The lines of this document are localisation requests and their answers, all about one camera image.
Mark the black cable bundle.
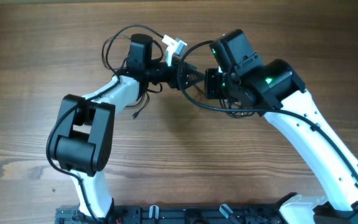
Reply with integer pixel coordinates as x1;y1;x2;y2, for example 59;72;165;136
100;34;257;121

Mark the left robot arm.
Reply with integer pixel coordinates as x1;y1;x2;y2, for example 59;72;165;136
46;34;202;223

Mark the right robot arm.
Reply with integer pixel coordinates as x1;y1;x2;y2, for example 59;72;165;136
205;29;358;223

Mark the right black camera cable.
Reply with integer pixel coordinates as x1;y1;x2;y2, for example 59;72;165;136
176;39;358;212

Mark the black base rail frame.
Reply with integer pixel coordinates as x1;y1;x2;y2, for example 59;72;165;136
54;203;291;224

